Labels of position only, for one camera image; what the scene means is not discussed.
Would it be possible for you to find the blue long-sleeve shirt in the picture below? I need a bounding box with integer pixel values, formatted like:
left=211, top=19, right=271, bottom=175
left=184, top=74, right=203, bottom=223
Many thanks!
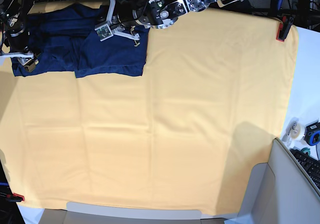
left=11, top=4, right=149, bottom=78

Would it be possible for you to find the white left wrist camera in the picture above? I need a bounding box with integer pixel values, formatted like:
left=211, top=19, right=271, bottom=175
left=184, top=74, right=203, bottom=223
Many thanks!
left=94, top=23, right=114, bottom=41

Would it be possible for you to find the blue black tape measure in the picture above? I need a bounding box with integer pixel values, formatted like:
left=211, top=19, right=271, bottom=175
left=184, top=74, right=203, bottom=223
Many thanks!
left=304, top=121, right=320, bottom=146

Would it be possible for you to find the black keyboard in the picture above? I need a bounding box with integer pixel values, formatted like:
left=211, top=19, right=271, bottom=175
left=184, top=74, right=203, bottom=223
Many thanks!
left=289, top=149, right=320, bottom=197

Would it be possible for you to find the yellow table cloth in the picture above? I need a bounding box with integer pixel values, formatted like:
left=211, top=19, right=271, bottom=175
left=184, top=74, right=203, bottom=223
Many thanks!
left=0, top=8, right=299, bottom=216

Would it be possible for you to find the white tape dispenser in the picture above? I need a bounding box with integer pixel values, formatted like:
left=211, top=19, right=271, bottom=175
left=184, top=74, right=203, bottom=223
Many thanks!
left=281, top=118, right=307, bottom=149

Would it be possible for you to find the red black clamp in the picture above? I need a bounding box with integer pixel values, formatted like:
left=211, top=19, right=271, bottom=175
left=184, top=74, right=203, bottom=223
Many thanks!
left=5, top=194, right=25, bottom=203
left=276, top=15, right=294, bottom=42

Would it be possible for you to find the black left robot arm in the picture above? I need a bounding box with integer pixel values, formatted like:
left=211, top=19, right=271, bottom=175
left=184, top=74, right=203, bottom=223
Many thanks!
left=108, top=0, right=243, bottom=30

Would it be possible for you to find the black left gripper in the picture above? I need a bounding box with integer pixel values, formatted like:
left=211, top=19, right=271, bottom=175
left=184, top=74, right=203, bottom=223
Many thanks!
left=109, top=0, right=151, bottom=34

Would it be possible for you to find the red black clamp right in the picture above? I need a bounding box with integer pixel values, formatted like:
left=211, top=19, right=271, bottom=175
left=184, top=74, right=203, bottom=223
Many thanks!
left=276, top=15, right=294, bottom=42

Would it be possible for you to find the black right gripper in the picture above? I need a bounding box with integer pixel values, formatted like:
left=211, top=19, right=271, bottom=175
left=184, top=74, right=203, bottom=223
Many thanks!
left=0, top=50, right=40, bottom=72

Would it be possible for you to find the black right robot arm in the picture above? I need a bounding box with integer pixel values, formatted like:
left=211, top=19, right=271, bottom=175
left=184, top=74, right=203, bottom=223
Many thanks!
left=0, top=0, right=40, bottom=72

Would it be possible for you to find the green tape roll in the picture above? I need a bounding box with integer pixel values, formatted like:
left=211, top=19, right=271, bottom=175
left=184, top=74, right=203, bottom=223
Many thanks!
left=300, top=147, right=311, bottom=156

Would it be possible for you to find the red black clamp lower left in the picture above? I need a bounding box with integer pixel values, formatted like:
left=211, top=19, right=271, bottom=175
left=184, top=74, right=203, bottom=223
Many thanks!
left=5, top=194, right=25, bottom=203

